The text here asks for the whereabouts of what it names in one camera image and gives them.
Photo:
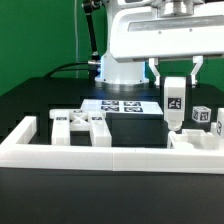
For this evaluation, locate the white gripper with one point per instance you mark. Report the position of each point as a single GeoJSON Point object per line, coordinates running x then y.
{"type": "Point", "coordinates": [138, 34]}

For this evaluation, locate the white chair seat part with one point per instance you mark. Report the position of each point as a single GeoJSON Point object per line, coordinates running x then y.
{"type": "Point", "coordinates": [194, 139]}

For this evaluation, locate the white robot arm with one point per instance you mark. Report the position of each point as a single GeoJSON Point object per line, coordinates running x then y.
{"type": "Point", "coordinates": [130, 73]}

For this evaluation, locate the white chair back part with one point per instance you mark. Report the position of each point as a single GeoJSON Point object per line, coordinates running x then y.
{"type": "Point", "coordinates": [66, 121]}

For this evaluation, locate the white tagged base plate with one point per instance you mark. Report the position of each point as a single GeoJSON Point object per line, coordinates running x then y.
{"type": "Point", "coordinates": [122, 107]}

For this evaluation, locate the white U-shaped fence frame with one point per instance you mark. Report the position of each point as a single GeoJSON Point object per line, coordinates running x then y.
{"type": "Point", "coordinates": [16, 151]}

